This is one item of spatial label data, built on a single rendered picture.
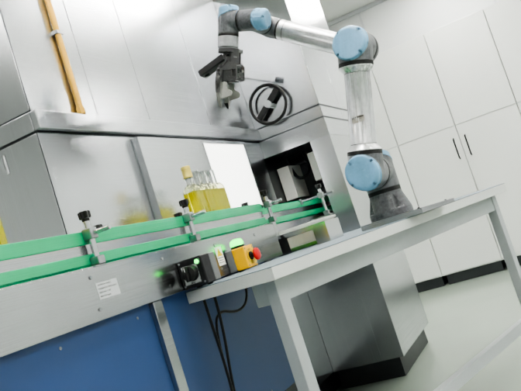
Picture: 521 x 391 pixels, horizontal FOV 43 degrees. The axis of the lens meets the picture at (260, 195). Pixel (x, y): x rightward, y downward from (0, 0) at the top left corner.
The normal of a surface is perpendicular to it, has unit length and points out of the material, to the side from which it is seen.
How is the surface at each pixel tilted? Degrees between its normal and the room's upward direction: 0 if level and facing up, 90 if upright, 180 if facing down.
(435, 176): 90
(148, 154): 90
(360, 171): 96
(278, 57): 90
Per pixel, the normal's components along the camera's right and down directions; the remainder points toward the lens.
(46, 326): 0.86, -0.31
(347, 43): -0.43, -0.08
